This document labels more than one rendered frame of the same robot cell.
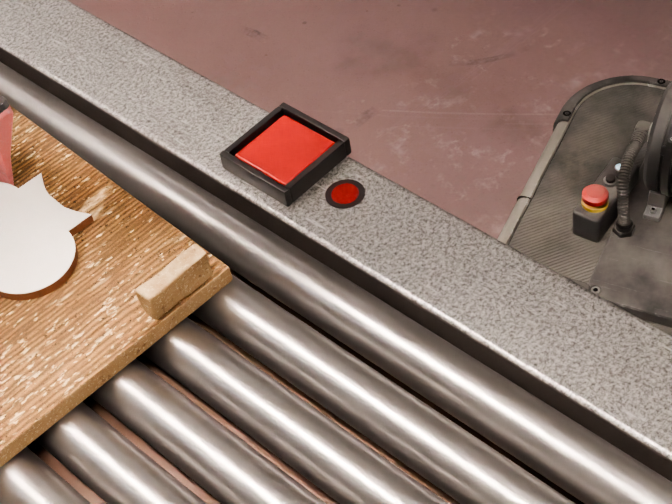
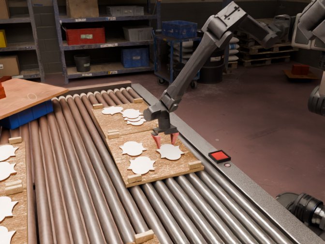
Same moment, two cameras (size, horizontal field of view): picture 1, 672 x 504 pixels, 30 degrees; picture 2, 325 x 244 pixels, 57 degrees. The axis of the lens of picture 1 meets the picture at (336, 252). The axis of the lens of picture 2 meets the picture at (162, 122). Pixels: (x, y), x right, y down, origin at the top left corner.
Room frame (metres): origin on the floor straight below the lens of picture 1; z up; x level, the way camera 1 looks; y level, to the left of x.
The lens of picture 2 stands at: (-0.47, -0.03, 1.66)
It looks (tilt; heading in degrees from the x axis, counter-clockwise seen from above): 25 degrees down; 15
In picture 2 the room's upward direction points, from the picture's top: straight up
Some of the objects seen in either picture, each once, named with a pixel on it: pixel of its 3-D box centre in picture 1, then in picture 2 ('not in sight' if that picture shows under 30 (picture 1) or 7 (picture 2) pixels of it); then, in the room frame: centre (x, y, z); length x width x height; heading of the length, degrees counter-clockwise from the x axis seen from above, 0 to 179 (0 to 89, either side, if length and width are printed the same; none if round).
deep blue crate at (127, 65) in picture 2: not in sight; (134, 55); (5.07, 2.04, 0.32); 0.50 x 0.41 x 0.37; 121
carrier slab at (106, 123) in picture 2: not in sight; (127, 118); (1.03, 0.59, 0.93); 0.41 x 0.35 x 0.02; 38
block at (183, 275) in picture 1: (175, 281); (194, 164); (0.61, 0.12, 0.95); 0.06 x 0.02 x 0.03; 126
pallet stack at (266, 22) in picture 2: not in sight; (261, 41); (6.64, -0.41, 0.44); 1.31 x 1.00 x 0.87; 125
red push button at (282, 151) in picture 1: (285, 154); (219, 156); (0.75, 0.02, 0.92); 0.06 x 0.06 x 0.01; 39
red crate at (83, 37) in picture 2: not in sight; (84, 35); (4.53, 2.77, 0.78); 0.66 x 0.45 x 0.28; 125
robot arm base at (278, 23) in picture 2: not in sight; (277, 30); (1.10, -0.18, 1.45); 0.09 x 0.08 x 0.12; 55
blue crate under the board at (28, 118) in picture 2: not in sight; (15, 107); (0.91, 1.26, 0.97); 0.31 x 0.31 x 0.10; 77
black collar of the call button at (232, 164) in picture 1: (285, 153); (219, 156); (0.75, 0.02, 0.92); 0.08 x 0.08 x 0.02; 39
